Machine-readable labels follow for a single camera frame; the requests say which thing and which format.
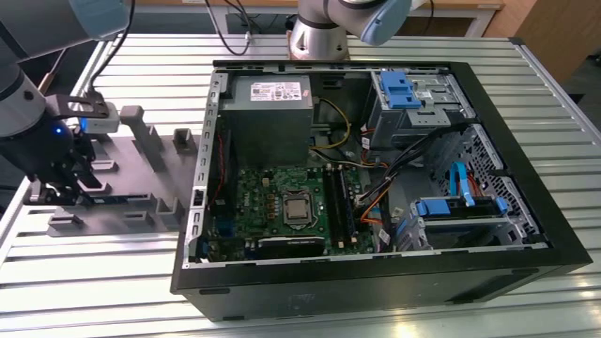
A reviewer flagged RAM stick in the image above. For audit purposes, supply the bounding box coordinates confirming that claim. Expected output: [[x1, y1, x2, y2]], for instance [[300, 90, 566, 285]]
[[81, 196, 150, 206], [338, 168, 357, 244]]

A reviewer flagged grey parts rack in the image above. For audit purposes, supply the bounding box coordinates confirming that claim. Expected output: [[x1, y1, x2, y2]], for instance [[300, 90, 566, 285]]
[[46, 104, 201, 239]]

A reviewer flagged green motherboard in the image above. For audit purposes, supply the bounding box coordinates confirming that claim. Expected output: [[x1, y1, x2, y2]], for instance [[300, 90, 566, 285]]
[[196, 165, 377, 263]]

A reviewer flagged grey power supply unit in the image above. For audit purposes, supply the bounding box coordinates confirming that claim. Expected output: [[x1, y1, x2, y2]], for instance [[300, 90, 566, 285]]
[[220, 73, 314, 168]]

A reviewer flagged CPU socket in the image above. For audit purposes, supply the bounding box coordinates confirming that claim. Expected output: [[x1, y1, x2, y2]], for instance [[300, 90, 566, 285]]
[[277, 189, 318, 230]]

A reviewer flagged silver CPU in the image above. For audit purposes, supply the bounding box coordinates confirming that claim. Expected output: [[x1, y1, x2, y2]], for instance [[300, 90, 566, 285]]
[[285, 199, 309, 219]]

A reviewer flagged black graphics card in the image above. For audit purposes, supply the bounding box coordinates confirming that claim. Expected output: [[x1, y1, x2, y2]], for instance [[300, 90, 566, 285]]
[[256, 236, 326, 260]]

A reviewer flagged black PC case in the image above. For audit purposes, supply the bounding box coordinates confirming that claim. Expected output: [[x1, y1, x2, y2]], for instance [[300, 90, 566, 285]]
[[169, 58, 593, 322]]

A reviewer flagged blue disk carrier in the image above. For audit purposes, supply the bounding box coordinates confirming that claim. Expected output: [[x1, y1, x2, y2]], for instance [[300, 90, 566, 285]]
[[411, 196, 507, 219], [379, 71, 423, 110]]

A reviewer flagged silver drive cage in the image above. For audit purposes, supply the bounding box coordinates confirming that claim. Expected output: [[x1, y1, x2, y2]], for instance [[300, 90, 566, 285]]
[[391, 195, 535, 253], [367, 70, 475, 149]]

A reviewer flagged wooden cabinet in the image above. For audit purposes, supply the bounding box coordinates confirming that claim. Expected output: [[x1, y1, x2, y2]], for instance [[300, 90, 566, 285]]
[[482, 0, 601, 85]]

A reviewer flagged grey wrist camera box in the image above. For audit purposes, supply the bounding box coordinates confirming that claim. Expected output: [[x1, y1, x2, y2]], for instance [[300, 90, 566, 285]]
[[44, 93, 122, 135]]

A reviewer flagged black camera cable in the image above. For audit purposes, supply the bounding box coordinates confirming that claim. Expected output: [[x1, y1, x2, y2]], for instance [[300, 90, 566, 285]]
[[86, 0, 137, 98]]

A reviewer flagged red twisted fan wire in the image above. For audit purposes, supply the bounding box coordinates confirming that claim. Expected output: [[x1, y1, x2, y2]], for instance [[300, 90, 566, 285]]
[[212, 129, 232, 206]]

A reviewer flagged black cable with white plug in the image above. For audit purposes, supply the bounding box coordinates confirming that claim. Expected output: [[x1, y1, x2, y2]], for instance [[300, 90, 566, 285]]
[[204, 0, 257, 57]]

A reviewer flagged yellow wire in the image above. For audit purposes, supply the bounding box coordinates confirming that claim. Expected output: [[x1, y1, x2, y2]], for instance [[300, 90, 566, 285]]
[[312, 98, 353, 151]]

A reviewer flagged orange wire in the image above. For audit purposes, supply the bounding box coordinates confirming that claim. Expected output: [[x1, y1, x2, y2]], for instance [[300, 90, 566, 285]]
[[359, 196, 390, 225]]

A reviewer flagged blue flat data cable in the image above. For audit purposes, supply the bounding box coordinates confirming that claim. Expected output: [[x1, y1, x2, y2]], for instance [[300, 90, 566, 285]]
[[449, 161, 475, 207]]

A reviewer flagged wooden desk with white frame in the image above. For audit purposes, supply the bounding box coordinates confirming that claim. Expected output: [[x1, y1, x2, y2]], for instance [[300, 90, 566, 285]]
[[130, 0, 506, 38]]

